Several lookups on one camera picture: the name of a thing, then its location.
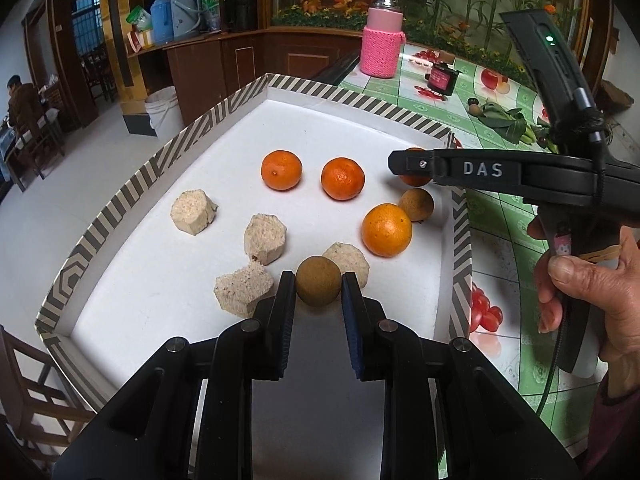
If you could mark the brown longan fruit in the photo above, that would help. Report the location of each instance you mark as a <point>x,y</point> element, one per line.
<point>318,281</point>

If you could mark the grey kettle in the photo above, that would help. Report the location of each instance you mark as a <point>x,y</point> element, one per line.
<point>187,18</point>

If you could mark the green leafy bok choy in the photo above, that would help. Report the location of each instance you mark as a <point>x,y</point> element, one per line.
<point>510,124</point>

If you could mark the beige round cake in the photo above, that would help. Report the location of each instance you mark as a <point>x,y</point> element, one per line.
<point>349,258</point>

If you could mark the seated person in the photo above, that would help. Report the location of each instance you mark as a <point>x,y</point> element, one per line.
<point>25,109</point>

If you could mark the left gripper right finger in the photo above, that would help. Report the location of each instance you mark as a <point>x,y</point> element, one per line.
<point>371,349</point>

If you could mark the wooden chair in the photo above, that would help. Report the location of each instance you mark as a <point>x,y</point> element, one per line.
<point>40,411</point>

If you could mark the striped white tray box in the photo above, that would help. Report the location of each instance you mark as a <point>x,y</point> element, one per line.
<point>133,279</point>

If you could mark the pink knit-sleeved bottle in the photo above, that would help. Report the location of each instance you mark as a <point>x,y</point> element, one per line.
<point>382,38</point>

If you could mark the right hand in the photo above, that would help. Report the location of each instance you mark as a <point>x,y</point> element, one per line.
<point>614,291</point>

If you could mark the beige hexagonal cake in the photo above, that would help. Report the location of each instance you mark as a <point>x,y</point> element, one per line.
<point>264,238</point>

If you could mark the beige cake back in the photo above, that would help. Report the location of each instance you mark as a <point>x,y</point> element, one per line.
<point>239,292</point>

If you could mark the blue thermos jug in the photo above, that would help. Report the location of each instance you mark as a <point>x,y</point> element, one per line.
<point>162,30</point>

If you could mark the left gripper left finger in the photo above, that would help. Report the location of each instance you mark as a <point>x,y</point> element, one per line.
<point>275,315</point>

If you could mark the dark jar with cork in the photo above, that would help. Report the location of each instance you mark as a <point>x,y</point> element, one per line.
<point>442,79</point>

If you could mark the white plastic bucket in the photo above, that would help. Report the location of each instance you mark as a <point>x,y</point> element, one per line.
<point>164,112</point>

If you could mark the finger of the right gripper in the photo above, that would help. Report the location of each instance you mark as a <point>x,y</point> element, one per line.
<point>411,163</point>

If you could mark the large orange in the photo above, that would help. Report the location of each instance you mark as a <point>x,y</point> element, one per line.
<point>386,230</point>

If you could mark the wooden sideboard cabinet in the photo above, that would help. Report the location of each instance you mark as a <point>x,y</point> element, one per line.
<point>205,70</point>

